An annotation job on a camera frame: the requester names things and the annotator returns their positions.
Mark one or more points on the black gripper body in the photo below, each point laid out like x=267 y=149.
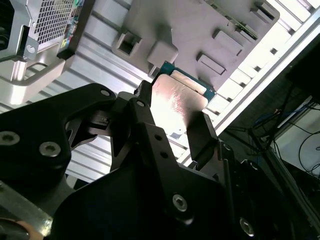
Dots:
x=112 y=215

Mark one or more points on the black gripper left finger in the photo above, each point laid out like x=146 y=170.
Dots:
x=37 y=130

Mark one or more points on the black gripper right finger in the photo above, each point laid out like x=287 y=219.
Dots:
x=202 y=135

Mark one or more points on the silver CPU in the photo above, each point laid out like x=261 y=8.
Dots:
x=175 y=105

